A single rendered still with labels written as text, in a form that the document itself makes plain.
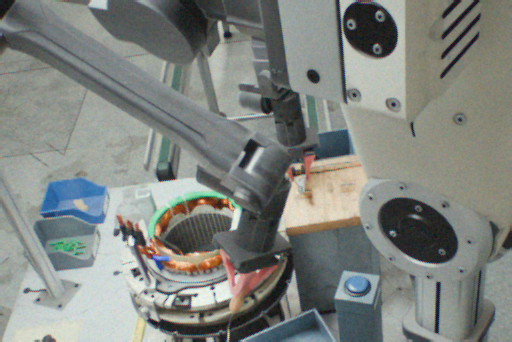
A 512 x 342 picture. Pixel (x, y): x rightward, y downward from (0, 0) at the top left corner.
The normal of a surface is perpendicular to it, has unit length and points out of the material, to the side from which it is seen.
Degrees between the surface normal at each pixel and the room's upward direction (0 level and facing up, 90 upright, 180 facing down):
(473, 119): 90
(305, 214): 0
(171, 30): 113
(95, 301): 0
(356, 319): 90
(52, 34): 45
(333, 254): 90
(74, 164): 0
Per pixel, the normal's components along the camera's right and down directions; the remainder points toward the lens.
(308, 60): -0.57, 0.61
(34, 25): 0.26, -0.15
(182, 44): -0.47, 0.84
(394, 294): -0.14, -0.73
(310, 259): 0.08, 0.66
